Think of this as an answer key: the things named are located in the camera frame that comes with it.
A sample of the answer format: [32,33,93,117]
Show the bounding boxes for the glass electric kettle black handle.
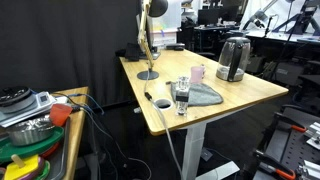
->
[215,36,252,83]

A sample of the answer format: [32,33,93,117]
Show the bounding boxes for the clear glass grinder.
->
[174,75,191,117]

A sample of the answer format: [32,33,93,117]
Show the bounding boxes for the pink plastic cup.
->
[190,64,206,85]

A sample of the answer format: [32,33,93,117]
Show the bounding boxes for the gray cloth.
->
[170,82,224,108]

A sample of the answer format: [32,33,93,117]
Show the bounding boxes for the black stapler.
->
[165,42,186,52]

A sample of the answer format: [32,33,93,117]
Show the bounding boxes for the black box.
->
[124,42,141,63]

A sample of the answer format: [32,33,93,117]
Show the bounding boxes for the clear plastic storage drawers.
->
[151,0,183,48]

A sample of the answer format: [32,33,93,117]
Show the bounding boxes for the white desk leg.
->
[181,121,241,180]

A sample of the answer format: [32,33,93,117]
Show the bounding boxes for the black computer monitor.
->
[197,8,221,28]
[218,4,242,23]

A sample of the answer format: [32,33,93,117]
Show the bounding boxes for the orange plastic cup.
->
[49,103,74,128]

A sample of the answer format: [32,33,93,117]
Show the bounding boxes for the black curtain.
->
[0,0,142,108]

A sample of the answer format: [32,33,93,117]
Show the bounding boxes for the white kitchen scale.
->
[0,91,58,128]

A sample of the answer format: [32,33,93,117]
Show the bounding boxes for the gray metal tray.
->
[42,116,71,180]

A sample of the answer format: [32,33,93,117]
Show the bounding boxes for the metal bowl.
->
[5,116,56,147]

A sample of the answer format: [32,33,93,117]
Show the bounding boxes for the black perforated cart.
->
[252,103,320,180]

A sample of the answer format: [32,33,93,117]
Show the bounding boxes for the black round disc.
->
[0,85,33,108]

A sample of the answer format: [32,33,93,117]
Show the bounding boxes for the green plate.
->
[0,126,65,164]

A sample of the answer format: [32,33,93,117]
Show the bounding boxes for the yellow toy block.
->
[3,153,41,180]

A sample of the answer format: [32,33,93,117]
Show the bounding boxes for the aluminium extrusion piece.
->
[297,159,320,180]
[306,121,320,150]

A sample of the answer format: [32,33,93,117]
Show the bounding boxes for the black tripod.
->
[271,0,320,36]

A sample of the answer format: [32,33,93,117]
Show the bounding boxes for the white cable grommet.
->
[153,98,174,111]

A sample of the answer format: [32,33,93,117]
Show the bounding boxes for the gray lamp cable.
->
[143,68,184,180]

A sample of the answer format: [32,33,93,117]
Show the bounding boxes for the blue cable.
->
[49,92,105,116]

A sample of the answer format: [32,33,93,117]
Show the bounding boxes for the orange handle bar clamp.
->
[274,111,308,134]
[254,149,297,180]

